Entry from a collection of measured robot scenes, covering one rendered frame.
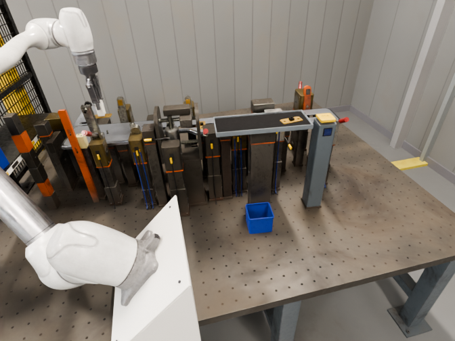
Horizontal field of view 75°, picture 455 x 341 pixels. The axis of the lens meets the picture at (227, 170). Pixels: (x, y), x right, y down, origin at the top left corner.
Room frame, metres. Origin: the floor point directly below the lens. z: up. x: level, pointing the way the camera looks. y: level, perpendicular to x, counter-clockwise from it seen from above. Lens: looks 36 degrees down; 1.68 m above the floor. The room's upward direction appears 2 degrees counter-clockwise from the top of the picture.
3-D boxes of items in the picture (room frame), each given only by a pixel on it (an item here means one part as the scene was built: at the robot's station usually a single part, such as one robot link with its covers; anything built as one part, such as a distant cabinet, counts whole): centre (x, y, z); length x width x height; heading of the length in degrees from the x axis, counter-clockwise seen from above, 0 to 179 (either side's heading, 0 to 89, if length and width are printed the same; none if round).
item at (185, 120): (1.14, 0.20, 0.94); 0.18 x 0.13 x 0.49; 95
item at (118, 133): (1.37, 0.10, 1.00); 1.38 x 0.22 x 0.02; 95
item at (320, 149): (1.07, -0.40, 0.92); 0.08 x 0.08 x 0.44; 5
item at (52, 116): (1.41, 0.87, 0.88); 0.08 x 0.08 x 0.36; 5
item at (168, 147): (1.03, 0.22, 0.89); 0.09 x 0.08 x 0.38; 5
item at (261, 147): (1.04, -0.14, 0.92); 0.10 x 0.08 x 0.45; 95
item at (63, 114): (1.15, 0.67, 0.95); 0.03 x 0.01 x 0.50; 95
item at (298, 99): (1.61, -0.45, 0.88); 0.14 x 0.09 x 0.36; 5
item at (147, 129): (1.12, 0.32, 0.91); 0.07 x 0.05 x 0.42; 5
